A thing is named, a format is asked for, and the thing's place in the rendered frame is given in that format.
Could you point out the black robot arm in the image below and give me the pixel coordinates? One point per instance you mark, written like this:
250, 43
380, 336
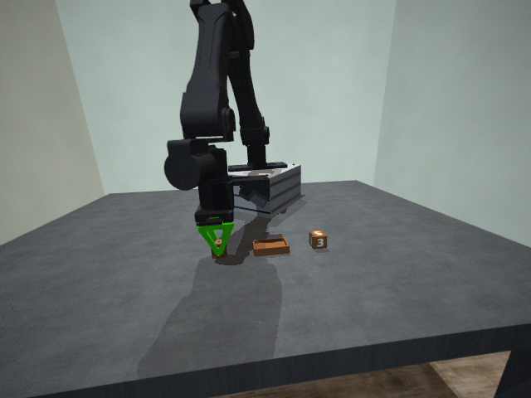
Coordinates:
205, 111

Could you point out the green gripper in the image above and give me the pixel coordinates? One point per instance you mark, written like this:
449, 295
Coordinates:
208, 220

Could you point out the brown number cube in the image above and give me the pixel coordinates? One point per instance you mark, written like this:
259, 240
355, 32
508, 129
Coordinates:
317, 239
218, 243

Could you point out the orange rectangular tray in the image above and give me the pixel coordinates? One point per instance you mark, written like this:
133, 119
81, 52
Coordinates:
272, 246

